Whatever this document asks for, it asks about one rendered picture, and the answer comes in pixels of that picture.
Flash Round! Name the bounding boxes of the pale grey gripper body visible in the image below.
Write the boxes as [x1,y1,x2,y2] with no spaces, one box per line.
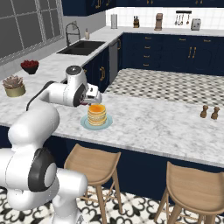
[86,91,103,106]

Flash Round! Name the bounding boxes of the navy dining counter base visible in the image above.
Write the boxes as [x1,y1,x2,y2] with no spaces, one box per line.
[0,124,224,205]

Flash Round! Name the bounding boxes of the stack of pancakes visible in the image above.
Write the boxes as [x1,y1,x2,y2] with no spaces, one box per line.
[87,103,108,127]

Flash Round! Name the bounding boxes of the pale blue plate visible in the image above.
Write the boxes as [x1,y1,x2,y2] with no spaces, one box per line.
[80,113,114,131]

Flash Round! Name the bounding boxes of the navy cupboards under sink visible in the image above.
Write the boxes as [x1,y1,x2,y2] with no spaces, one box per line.
[82,45,111,94]

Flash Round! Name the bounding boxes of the grey dishwasher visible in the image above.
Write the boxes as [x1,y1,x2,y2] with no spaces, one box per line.
[108,38,121,86]

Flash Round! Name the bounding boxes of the dark sink basin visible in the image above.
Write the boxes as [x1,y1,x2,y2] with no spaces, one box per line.
[56,39,107,57]

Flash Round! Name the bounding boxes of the wooden bar stool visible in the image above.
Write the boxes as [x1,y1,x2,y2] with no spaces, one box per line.
[153,161,224,224]
[63,143,124,224]

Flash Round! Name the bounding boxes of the silver spring tap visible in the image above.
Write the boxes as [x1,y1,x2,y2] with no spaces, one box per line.
[65,22,81,48]

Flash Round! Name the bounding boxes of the black bowl of red fruit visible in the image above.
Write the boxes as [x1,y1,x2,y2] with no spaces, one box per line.
[20,59,40,75]

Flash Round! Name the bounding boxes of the white paper towel roll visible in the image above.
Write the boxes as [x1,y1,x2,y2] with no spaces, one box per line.
[110,13,119,30]

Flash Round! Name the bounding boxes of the succulent plant in gold pot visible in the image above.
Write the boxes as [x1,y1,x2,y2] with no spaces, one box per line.
[2,74,27,98]

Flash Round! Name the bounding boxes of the wooden knife block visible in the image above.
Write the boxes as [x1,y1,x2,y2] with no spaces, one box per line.
[132,15,141,29]

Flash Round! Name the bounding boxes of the navy lower cupboards run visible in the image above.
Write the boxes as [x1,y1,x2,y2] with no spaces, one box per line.
[117,32,224,77]

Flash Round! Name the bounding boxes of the navy upper cupboards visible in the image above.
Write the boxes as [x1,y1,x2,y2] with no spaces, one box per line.
[61,0,224,18]

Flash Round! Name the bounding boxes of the grey framed window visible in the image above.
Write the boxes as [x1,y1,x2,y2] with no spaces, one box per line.
[0,0,65,66]

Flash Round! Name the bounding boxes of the brown wooden shaker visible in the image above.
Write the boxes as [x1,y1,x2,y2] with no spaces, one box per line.
[199,104,209,119]
[210,106,221,121]

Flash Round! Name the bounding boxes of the silver toaster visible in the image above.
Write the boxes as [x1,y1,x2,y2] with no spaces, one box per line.
[190,17,202,32]

